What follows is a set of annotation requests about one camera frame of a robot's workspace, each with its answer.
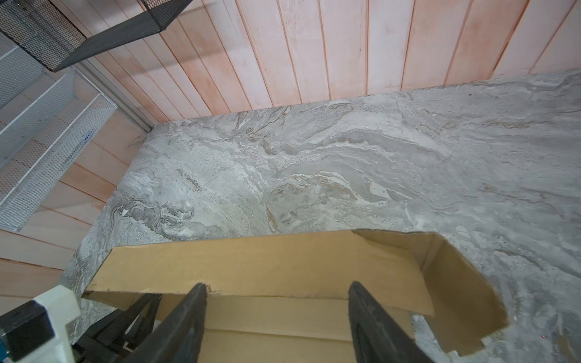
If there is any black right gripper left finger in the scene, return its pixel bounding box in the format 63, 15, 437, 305
124, 283, 207, 363

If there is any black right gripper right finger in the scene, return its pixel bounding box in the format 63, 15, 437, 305
348, 281, 433, 363

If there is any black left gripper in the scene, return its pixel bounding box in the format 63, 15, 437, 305
72, 293, 161, 363

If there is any brown cardboard box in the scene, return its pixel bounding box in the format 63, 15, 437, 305
83, 229, 509, 362

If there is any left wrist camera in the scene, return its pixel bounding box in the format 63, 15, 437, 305
1, 285, 81, 362

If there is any white wire mesh shelf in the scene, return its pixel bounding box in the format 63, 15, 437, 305
1, 36, 117, 232

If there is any black wire mesh basket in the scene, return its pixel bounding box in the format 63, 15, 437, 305
1, 1, 191, 72

